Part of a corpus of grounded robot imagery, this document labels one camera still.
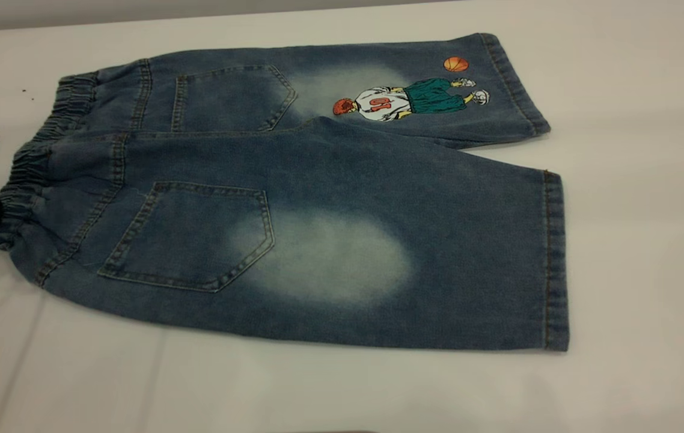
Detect blue denim shorts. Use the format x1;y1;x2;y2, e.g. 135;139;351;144
0;33;570;352

